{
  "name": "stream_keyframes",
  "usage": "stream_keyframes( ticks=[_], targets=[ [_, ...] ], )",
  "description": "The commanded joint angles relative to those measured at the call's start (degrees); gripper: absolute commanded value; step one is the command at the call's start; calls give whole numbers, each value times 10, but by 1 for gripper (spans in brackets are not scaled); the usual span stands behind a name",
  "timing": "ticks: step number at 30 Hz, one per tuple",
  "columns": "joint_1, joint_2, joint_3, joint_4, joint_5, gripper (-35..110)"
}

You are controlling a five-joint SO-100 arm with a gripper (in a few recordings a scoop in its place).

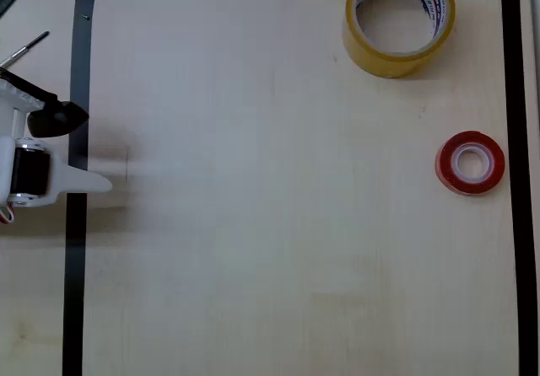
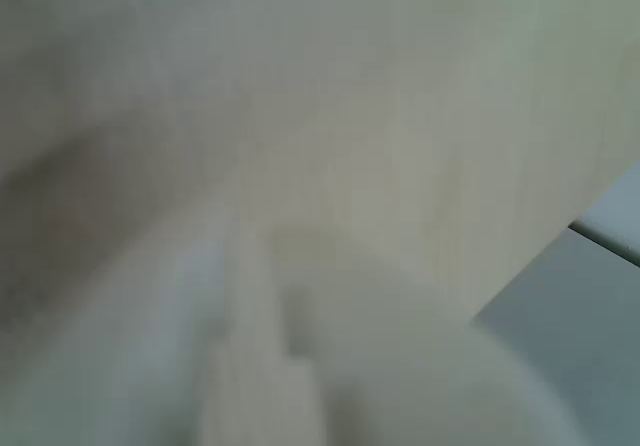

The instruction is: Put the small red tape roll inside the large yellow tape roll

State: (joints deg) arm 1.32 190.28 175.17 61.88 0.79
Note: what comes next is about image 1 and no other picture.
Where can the metal screwdriver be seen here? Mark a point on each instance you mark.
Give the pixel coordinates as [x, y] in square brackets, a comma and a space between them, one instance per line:
[29, 45]

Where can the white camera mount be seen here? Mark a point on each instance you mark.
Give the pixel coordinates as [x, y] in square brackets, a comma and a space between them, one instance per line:
[6, 110]

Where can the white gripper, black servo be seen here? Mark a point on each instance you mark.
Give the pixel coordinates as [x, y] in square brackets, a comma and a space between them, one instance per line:
[31, 173]

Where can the black strap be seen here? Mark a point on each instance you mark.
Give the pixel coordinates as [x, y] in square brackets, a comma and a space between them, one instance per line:
[80, 55]
[514, 182]

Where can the small red tape roll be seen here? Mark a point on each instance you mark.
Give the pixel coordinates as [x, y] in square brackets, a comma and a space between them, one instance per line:
[447, 169]

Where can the black webcam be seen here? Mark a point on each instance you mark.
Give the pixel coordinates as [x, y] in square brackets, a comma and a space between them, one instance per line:
[55, 119]

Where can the big yellow tape roll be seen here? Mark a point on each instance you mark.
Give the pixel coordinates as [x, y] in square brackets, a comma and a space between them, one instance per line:
[367, 60]

